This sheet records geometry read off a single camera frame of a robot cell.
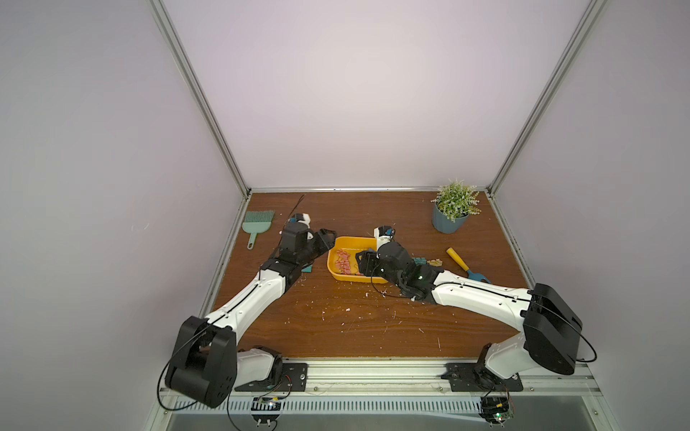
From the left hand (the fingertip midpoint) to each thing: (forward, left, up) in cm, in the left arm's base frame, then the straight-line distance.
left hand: (338, 234), depth 83 cm
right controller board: (-43, -43, -18) cm, 63 cm away
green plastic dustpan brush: (+19, +37, -18) cm, 45 cm away
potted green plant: (+16, -41, -2) cm, 44 cm away
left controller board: (-44, +18, -21) cm, 52 cm away
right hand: (-5, -8, -1) cm, 9 cm away
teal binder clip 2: (-3, +12, -17) cm, 21 cm away
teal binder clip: (0, -29, -16) cm, 33 cm away
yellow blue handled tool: (-5, -46, -17) cm, 50 cm away
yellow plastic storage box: (+1, 0, -18) cm, 18 cm away
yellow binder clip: (0, -34, -17) cm, 38 cm away
